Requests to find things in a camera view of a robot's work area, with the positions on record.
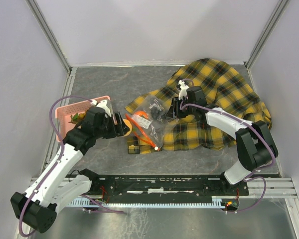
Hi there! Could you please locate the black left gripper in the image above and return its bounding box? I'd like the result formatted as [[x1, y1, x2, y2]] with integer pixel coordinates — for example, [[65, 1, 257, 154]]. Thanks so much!
[[94, 111, 129, 139]]

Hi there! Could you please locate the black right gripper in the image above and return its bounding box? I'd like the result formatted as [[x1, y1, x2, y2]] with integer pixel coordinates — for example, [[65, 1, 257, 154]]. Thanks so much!
[[164, 97, 195, 119]]

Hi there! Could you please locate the orange-yellow fake peach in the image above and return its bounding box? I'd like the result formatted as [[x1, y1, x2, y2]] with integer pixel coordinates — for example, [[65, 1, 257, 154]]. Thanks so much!
[[123, 119, 133, 136]]

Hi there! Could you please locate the clear zip top bag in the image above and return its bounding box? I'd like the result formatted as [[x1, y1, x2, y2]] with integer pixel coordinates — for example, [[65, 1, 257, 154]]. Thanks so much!
[[125, 94, 180, 153]]

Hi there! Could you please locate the brown fake longan bunch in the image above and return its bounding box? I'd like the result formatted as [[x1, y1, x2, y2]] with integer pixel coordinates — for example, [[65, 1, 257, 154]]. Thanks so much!
[[70, 113, 86, 124]]

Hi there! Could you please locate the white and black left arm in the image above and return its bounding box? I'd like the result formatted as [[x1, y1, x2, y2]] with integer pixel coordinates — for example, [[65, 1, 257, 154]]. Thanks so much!
[[10, 107, 132, 237]]

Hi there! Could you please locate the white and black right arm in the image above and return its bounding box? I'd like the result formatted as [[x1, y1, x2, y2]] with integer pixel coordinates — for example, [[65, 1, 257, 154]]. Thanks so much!
[[167, 81, 278, 195]]

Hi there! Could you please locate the dark fake grape bunch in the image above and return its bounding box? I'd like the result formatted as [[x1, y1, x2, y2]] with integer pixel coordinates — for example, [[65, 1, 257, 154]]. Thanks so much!
[[149, 98, 168, 122]]

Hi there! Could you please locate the orange fake tangerine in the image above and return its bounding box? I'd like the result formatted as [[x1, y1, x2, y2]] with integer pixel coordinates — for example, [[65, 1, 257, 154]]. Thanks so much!
[[132, 111, 149, 122]]

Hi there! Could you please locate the yellow plaid shirt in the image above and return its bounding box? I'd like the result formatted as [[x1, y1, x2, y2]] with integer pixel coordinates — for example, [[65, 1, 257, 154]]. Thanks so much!
[[124, 58, 273, 155]]

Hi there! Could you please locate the pink perforated plastic basket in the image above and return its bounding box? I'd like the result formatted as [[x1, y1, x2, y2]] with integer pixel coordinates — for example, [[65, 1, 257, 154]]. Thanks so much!
[[55, 96, 111, 139]]

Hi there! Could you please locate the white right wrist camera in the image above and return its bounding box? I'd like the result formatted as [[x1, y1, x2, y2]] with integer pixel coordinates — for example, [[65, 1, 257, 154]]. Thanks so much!
[[178, 79, 194, 101]]

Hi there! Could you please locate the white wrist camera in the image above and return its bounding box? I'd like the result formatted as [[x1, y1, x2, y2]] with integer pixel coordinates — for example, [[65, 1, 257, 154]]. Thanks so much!
[[178, 79, 194, 101], [90, 99, 113, 117]]

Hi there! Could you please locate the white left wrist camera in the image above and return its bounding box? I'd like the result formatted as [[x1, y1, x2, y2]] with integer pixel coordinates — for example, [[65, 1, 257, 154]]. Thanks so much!
[[90, 99, 113, 117]]

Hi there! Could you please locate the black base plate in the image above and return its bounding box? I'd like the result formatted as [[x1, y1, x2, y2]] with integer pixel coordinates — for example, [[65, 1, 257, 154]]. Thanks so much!
[[85, 175, 249, 205]]

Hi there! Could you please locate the aluminium frame rail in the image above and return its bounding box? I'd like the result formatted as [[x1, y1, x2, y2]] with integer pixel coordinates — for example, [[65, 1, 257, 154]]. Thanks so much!
[[13, 0, 78, 239]]

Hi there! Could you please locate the light blue cable duct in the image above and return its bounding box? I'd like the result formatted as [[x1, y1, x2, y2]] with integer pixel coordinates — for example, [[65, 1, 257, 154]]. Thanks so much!
[[67, 197, 233, 209]]

